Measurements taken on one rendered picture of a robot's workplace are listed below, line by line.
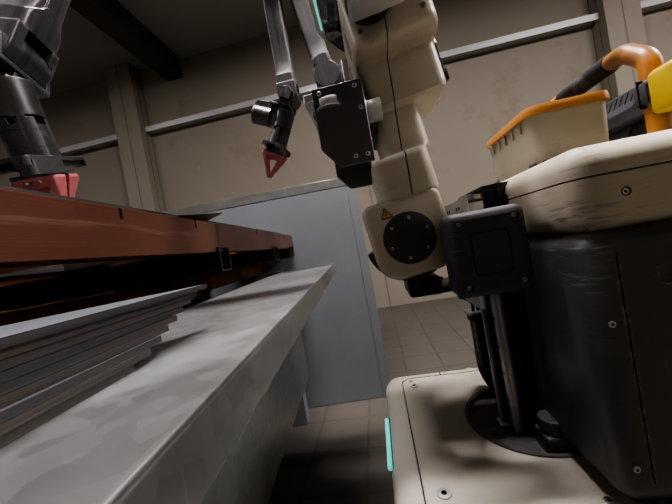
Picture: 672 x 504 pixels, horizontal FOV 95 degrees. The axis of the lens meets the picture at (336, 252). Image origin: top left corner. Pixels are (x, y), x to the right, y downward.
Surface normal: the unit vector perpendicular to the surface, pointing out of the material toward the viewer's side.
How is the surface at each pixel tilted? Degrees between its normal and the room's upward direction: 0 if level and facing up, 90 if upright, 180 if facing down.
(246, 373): 90
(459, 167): 90
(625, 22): 90
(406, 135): 90
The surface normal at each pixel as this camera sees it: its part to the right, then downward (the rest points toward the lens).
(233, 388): 0.98, -0.18
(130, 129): -0.12, 0.04
